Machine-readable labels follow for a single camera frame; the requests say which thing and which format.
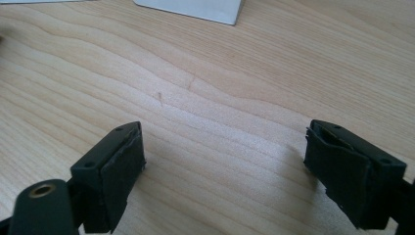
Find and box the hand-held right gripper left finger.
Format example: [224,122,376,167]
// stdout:
[69,120,147,234]

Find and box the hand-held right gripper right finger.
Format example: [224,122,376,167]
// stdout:
[303,118,408,230]

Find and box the expandable grey metal book rack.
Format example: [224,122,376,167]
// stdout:
[0,0,244,26]

